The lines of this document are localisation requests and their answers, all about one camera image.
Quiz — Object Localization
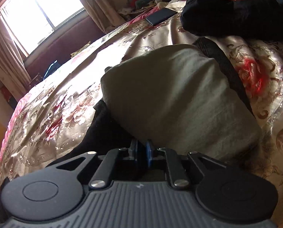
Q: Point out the black pants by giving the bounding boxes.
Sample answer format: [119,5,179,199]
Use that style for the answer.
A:
[0,99,133,224]

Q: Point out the floral satin bedspread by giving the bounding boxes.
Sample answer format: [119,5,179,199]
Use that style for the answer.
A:
[0,2,283,200]

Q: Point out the olive green folded garment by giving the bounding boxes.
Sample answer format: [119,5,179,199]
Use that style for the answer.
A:
[101,38,261,161]

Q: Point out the red hanging bag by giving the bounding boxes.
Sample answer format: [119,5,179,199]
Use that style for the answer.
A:
[0,85,17,110]

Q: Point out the blue item on bench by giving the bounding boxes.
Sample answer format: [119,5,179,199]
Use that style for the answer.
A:
[43,60,60,80]

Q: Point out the maroon padded window bench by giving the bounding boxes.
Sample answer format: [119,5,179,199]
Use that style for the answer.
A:
[24,16,104,79]

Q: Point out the left beige curtain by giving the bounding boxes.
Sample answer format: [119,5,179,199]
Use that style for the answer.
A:
[0,14,31,101]

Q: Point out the beige curtain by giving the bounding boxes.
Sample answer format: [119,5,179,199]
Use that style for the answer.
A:
[80,0,125,33]
[0,14,31,101]

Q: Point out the dark smartphone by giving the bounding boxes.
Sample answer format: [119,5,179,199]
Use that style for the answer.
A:
[145,8,177,26]

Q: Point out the black clothes pile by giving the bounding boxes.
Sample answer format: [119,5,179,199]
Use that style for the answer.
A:
[180,0,283,41]

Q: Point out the cluttered nightstand clothes pile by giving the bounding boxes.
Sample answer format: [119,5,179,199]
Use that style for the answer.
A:
[117,0,162,21]

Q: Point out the window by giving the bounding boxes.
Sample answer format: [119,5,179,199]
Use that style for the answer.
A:
[0,0,84,56]

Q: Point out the right beige curtain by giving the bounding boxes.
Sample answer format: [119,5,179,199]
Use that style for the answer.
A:
[80,0,125,33]

